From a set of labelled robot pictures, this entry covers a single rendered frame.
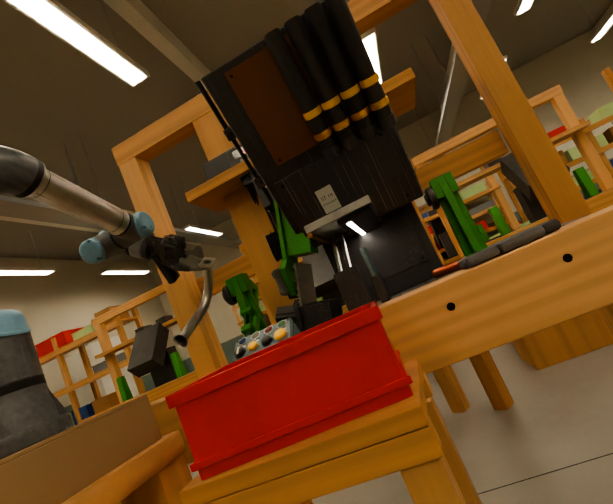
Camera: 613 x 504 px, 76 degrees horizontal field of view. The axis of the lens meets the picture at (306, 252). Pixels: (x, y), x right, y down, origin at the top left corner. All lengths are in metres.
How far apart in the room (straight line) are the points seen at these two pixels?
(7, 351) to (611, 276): 1.01
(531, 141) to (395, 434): 1.18
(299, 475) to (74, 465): 0.32
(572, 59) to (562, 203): 11.44
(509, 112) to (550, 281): 0.82
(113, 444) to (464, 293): 0.65
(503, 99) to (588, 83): 11.19
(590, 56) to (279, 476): 12.77
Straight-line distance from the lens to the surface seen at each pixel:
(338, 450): 0.52
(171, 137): 1.81
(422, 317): 0.81
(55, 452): 0.68
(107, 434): 0.74
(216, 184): 1.49
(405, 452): 0.51
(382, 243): 1.20
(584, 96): 12.57
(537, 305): 0.83
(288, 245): 1.10
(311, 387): 0.54
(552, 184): 1.50
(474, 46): 1.61
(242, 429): 0.58
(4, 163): 1.04
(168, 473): 0.79
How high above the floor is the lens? 0.94
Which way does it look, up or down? 9 degrees up
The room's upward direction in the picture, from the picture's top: 24 degrees counter-clockwise
